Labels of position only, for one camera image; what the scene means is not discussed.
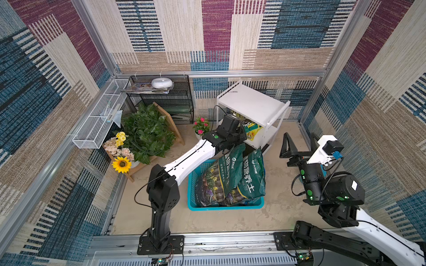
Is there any green soil bag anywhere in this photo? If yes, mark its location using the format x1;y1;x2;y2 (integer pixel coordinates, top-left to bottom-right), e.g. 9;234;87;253
195;144;246;207
219;149;266;207

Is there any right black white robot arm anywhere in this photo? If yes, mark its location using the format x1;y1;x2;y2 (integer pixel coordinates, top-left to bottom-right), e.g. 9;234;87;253
274;133;426;266

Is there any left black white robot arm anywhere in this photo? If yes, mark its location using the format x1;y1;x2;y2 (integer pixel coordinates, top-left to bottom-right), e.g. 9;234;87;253
146;121;246;254

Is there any white three-tier shelf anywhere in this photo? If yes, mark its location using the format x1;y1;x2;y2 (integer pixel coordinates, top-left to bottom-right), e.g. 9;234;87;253
216;80;291;154

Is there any magazine on black shelf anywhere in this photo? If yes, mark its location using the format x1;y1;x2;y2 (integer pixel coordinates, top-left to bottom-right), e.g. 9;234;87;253
120;83;174;94

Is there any teal round canister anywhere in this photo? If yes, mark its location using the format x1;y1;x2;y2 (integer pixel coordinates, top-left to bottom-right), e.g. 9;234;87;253
321;165;327;179

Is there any pink flowers white pot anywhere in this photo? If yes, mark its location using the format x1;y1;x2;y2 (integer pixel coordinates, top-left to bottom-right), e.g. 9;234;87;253
193;117;211;140

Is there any teal plastic basket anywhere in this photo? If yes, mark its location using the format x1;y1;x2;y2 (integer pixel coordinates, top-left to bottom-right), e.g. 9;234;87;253
187;159;265;212

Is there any green leafy plant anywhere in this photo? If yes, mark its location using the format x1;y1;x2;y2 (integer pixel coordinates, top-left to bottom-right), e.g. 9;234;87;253
122;103;176;165

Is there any white round device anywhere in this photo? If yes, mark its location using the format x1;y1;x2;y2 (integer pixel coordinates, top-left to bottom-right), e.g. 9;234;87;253
151;77;173;89

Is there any wooden plant stand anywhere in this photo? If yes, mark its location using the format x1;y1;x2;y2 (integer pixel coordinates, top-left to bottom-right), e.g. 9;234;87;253
108;103;185;182

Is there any sunflower bouquet in pot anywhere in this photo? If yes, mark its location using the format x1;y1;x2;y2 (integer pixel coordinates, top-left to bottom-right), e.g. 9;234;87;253
103;131;140;174

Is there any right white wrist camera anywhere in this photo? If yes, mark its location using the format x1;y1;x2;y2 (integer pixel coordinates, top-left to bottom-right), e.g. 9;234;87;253
307;135;344;166

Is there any black wire shelf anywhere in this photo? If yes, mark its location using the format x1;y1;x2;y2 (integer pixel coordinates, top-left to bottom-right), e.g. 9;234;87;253
126;75;194;124

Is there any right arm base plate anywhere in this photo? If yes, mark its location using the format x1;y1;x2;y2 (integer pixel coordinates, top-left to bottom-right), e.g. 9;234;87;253
273;232;323;251

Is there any aluminium front rail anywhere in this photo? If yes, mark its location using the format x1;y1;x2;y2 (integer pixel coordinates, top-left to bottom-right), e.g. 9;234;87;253
83;231;297;266

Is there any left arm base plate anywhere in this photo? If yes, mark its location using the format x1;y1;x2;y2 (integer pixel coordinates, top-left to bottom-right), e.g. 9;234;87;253
137;235;185;256

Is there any white wire wall basket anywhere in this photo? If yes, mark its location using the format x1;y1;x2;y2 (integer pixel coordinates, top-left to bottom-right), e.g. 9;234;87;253
73;79;129;149

